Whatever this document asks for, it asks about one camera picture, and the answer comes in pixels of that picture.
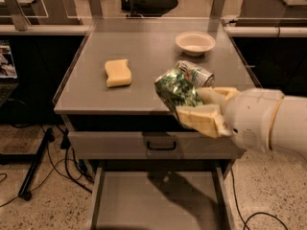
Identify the black office chair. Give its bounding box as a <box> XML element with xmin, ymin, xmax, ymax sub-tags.
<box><xmin>121</xmin><ymin>0</ymin><xmax>178</xmax><ymax>17</ymax></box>

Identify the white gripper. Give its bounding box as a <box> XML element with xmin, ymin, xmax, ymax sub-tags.
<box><xmin>176</xmin><ymin>87</ymin><xmax>285</xmax><ymax>152</ymax></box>

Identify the upper grey drawer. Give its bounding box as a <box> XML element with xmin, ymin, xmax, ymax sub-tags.
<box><xmin>68</xmin><ymin>131</ymin><xmax>245</xmax><ymax>159</ymax></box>

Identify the grey desk right background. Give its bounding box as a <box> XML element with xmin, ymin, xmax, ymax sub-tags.
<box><xmin>237</xmin><ymin>0</ymin><xmax>307</xmax><ymax>27</ymax></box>

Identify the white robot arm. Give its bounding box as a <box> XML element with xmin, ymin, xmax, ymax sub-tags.
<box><xmin>176</xmin><ymin>87</ymin><xmax>307</xmax><ymax>159</ymax></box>

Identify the laptop computer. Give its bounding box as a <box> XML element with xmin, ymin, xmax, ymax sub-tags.
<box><xmin>0</xmin><ymin>40</ymin><xmax>19</xmax><ymax>106</ymax></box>

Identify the white bowl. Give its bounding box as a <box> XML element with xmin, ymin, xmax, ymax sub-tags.
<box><xmin>176</xmin><ymin>32</ymin><xmax>216</xmax><ymax>57</ymax></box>

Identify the grey desk left background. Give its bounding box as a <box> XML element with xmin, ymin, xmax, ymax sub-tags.
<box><xmin>0</xmin><ymin>0</ymin><xmax>82</xmax><ymax>27</ymax></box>

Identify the grey drawer cabinet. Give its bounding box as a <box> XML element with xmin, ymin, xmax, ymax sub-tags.
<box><xmin>54</xmin><ymin>18</ymin><xmax>254</xmax><ymax>230</ymax></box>

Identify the open middle drawer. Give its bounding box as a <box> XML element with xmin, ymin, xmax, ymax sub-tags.
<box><xmin>84</xmin><ymin>161</ymin><xmax>236</xmax><ymax>230</ymax></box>

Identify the white and green can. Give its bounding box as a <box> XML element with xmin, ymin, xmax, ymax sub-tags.
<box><xmin>176</xmin><ymin>60</ymin><xmax>215</xmax><ymax>88</ymax></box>

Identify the black floor cable right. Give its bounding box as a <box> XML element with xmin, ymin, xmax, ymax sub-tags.
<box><xmin>229</xmin><ymin>168</ymin><xmax>290</xmax><ymax>230</ymax></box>

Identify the black floor cables left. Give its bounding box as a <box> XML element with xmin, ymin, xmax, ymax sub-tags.
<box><xmin>0</xmin><ymin>124</ymin><xmax>94</xmax><ymax>209</ymax></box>

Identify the grey desk background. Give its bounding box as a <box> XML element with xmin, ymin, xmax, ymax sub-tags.
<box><xmin>237</xmin><ymin>0</ymin><xmax>307</xmax><ymax>27</ymax></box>
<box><xmin>0</xmin><ymin>0</ymin><xmax>82</xmax><ymax>27</ymax></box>

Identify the green soda can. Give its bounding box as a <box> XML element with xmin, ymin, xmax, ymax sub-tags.
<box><xmin>154</xmin><ymin>68</ymin><xmax>202</xmax><ymax>114</ymax></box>

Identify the black drawer handle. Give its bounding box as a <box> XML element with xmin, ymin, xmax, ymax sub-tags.
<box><xmin>147</xmin><ymin>141</ymin><xmax>177</xmax><ymax>151</ymax></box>

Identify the yellow sponge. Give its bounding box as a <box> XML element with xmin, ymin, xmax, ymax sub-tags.
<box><xmin>105</xmin><ymin>59</ymin><xmax>131</xmax><ymax>87</ymax></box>

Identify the black stand leg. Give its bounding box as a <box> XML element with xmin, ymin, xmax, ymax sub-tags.
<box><xmin>18</xmin><ymin>127</ymin><xmax>55</xmax><ymax>201</ymax></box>

